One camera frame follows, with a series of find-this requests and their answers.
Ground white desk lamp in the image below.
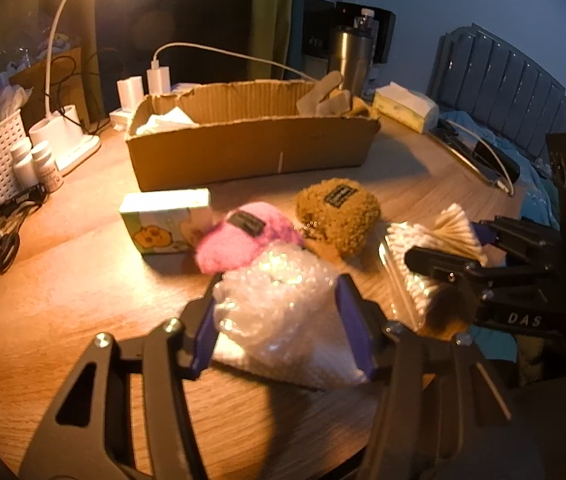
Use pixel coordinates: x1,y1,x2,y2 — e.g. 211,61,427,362
23,0,140,172

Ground white crumpled tissue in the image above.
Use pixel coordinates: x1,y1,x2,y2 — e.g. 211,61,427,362
136,106,200,136

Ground white charging cable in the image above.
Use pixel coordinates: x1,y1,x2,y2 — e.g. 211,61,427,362
153,42,320,82

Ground black monitor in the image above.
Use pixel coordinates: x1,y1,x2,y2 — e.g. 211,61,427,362
302,0,397,64

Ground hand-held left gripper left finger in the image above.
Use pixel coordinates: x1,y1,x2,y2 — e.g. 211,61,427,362
17,277,219,480

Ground black scissors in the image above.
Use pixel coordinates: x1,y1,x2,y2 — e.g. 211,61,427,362
0,232,21,274

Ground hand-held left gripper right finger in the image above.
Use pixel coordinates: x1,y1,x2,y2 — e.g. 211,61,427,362
334,274,512,480

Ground black flat device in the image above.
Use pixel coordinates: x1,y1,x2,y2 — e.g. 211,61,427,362
430,120,522,187

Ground black cable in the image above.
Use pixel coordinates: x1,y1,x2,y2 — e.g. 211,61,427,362
40,55,84,116

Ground pink plush toy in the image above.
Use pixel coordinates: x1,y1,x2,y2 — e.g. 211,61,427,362
194,201,305,275

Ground white plastic bag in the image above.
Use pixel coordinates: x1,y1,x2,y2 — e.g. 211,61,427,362
0,72,34,117

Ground grey padded headboard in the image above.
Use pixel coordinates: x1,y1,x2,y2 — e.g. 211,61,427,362
428,24,566,162

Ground cardboard box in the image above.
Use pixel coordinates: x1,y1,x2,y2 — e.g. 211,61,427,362
126,80,381,192

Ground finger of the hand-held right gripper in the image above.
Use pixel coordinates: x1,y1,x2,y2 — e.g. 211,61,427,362
404,247,501,303
472,216,562,267

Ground clear water bottle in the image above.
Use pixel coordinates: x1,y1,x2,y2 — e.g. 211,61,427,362
353,7,380,36

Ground white charger plug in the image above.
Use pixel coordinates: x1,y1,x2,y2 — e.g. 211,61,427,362
117,76,144,111
147,62,172,95

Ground green curtain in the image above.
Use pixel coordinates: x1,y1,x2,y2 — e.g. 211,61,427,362
250,0,296,81

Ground small black device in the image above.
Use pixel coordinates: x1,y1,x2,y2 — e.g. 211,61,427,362
0,184,47,207

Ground white soft tissue pack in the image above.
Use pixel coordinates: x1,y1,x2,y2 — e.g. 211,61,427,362
373,82,440,134

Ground brown paper bag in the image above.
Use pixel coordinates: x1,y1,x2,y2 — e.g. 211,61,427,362
10,47,90,126

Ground steel tumbler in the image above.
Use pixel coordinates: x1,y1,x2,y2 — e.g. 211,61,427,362
327,25,375,100

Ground clear bubble wrap bag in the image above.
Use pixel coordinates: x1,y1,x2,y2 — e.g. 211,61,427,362
210,240,370,391

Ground green printed tissue box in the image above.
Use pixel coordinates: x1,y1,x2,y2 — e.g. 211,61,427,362
119,188,214,257

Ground brown plush toy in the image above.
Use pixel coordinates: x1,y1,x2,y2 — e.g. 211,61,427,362
295,182,383,260

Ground beige foam piece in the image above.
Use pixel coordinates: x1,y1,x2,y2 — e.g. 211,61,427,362
297,71,355,116

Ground cotton swab pack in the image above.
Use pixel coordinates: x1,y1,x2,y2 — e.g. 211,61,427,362
380,203,488,332

